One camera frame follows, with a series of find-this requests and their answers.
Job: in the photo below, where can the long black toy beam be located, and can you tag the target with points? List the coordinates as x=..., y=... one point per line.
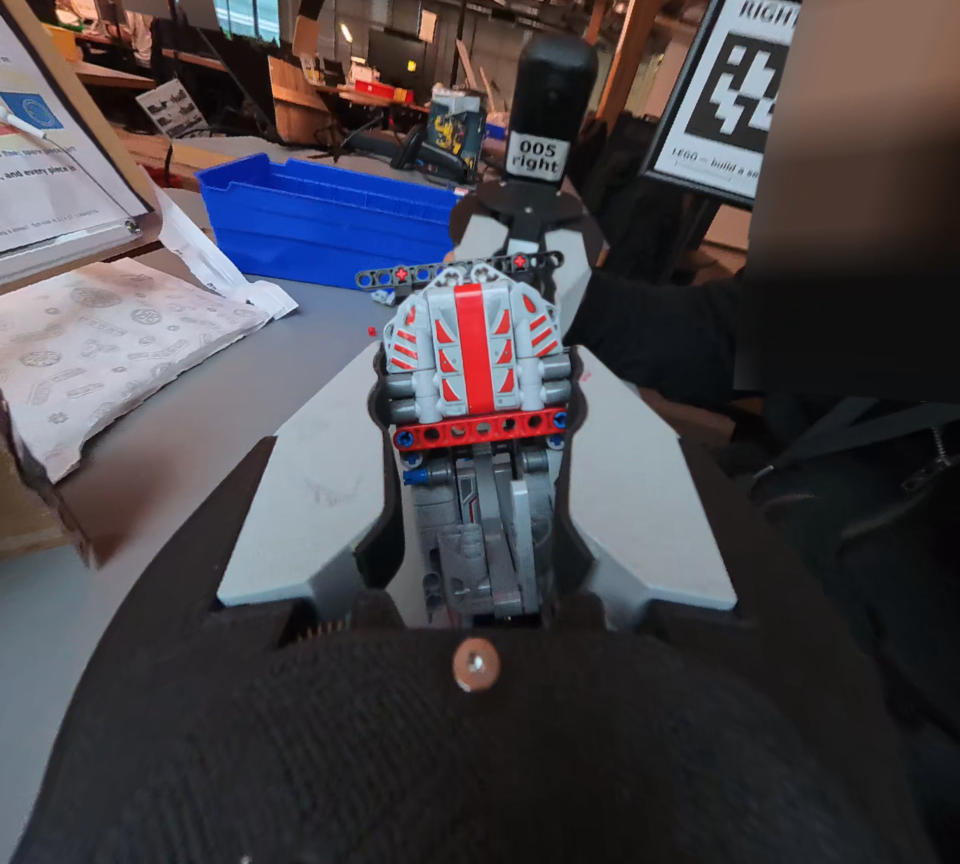
x=450, y=270

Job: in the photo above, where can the wooden post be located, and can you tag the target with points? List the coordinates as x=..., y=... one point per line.
x=645, y=16

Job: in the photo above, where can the black floor lamp pole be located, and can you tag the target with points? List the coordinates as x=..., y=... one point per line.
x=469, y=16

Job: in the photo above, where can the black white marker sign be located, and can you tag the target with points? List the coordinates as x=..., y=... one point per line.
x=727, y=91

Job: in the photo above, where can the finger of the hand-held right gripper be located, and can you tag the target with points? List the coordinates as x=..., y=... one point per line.
x=484, y=238
x=574, y=279

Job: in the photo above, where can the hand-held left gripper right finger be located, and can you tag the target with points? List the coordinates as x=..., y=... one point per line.
x=645, y=504

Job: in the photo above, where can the printed instruction sheet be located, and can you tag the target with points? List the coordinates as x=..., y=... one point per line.
x=45, y=166

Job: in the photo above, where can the yellow blue printed box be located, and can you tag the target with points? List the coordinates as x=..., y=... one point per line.
x=454, y=129

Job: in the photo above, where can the person's black jacket torso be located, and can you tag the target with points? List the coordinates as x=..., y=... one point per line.
x=862, y=541

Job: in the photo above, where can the cardboard toy set box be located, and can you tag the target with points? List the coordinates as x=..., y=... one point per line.
x=30, y=504

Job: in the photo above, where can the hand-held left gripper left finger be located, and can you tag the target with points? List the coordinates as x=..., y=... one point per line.
x=300, y=504

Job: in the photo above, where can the grey red toy brick model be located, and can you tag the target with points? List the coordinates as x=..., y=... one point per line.
x=472, y=354

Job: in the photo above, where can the plain white paper bag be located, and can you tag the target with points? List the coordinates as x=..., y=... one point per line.
x=217, y=264

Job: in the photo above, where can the person's right forearm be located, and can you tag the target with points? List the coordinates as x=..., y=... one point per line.
x=652, y=331

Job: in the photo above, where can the blue plastic bin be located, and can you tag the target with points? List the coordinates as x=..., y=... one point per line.
x=322, y=219

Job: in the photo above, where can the small white sign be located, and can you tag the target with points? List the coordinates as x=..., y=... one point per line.
x=172, y=110

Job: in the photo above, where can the instruction sheet on clipboard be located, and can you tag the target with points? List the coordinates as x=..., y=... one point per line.
x=90, y=121

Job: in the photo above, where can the patterned paper bag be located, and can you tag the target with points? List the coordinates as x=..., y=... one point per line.
x=112, y=354

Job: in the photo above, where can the clear acrylic holder bar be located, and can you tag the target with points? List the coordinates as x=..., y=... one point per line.
x=67, y=238

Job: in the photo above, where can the small grey toy piece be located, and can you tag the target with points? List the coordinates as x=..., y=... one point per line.
x=385, y=296

